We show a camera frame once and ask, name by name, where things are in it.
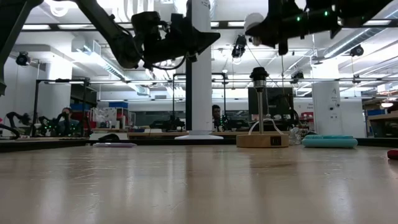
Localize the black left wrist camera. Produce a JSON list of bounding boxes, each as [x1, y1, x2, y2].
[[169, 12, 187, 32]]

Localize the person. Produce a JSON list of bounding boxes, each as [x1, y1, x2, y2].
[[211, 105, 223, 131], [57, 107, 81, 136]]

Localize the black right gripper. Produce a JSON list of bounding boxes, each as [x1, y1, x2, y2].
[[245, 9, 340, 55]]

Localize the black cable loop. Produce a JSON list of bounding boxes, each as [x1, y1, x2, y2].
[[0, 123, 22, 140]]

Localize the white lightbulb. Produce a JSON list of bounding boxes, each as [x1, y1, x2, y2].
[[243, 12, 266, 47]]

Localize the black monitor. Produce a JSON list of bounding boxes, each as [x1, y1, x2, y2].
[[248, 87, 295, 121]]

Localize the black background rig frame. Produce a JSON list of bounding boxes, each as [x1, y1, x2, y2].
[[32, 78, 91, 138]]

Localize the lamp with round wooden base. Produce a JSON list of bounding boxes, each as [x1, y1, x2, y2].
[[236, 67, 289, 149]]

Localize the teal flat tray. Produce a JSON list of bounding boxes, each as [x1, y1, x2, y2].
[[301, 134, 359, 149]]

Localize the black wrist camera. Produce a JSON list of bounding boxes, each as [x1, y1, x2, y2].
[[269, 0, 307, 15], [169, 12, 187, 32]]

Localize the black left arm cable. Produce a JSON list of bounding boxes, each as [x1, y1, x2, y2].
[[141, 52, 189, 71]]

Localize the thin black hanging cable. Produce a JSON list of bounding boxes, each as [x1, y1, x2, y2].
[[279, 54, 285, 88]]

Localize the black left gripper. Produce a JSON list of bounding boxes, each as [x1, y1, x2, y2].
[[132, 11, 221, 68]]

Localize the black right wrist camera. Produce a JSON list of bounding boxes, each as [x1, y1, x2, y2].
[[269, 0, 307, 15]]

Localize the white lamp cable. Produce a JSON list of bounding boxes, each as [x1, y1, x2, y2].
[[248, 118, 284, 136]]

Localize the crumpled clear plastic wrapper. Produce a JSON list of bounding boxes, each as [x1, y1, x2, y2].
[[289, 127, 303, 146]]

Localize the black aluminium table frame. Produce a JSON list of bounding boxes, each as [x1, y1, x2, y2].
[[0, 138, 398, 153]]

